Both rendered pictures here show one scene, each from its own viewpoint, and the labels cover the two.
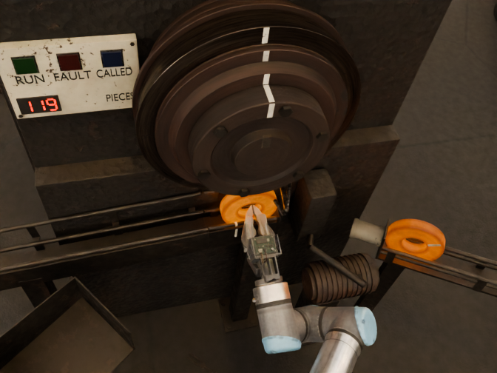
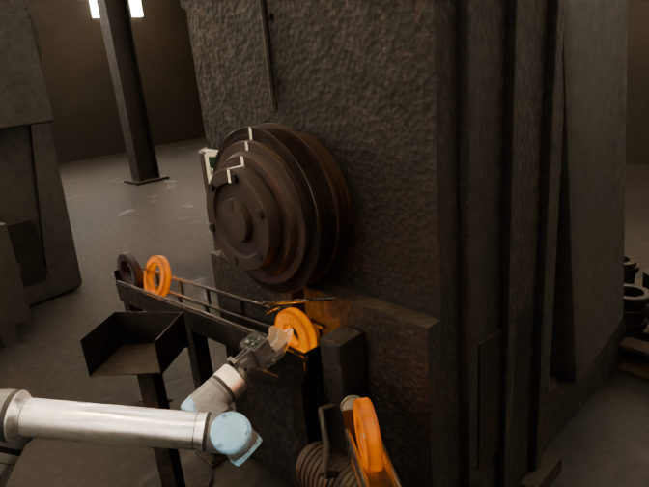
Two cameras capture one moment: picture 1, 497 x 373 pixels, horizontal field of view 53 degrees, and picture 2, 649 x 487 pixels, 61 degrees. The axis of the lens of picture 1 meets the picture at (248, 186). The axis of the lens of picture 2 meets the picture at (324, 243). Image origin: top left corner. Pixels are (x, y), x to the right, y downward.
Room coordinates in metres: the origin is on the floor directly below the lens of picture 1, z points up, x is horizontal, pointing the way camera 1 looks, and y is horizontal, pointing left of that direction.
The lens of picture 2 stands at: (0.36, -1.41, 1.51)
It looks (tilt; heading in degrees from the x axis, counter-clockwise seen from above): 19 degrees down; 69
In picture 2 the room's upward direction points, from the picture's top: 5 degrees counter-clockwise
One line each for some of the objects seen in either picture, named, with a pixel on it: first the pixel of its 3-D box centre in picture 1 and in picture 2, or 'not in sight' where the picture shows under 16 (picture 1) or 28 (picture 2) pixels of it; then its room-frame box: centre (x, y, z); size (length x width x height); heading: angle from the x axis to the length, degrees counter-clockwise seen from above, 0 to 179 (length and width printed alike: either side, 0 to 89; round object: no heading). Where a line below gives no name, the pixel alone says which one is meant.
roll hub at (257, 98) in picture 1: (259, 146); (240, 218); (0.66, -0.01, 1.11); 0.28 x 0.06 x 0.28; 112
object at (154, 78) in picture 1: (248, 112); (269, 210); (0.75, 0.03, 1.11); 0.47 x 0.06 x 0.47; 112
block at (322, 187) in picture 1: (310, 206); (345, 372); (0.85, -0.19, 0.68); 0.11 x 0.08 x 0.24; 22
